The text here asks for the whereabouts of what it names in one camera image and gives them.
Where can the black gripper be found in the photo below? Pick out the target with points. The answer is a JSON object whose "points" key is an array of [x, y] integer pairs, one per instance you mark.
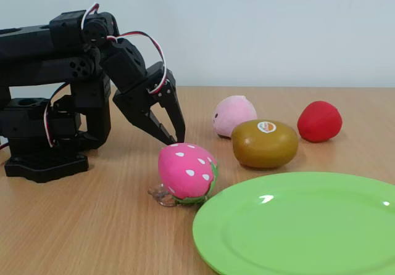
{"points": [[133, 100]]}

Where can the red strawberry toy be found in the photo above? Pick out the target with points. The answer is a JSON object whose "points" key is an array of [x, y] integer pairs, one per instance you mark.
{"points": [[319, 121]]}

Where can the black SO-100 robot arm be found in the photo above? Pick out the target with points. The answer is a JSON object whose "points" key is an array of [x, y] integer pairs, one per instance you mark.
{"points": [[31, 40]]}

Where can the pink strawberry squishy toy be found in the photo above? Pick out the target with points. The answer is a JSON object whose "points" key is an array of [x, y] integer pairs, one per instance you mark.
{"points": [[188, 170]]}

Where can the green plastic plate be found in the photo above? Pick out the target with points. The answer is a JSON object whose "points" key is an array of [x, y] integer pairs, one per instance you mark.
{"points": [[293, 225]]}

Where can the pink plush peach toy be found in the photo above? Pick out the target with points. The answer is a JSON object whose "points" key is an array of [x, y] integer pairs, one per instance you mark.
{"points": [[231, 114]]}

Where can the clear suction cup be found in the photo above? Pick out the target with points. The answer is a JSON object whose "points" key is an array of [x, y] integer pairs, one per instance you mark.
{"points": [[159, 195]]}

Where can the brown kiwi toy with sticker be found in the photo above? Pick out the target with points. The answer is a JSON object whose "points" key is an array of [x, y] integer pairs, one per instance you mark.
{"points": [[265, 148]]}

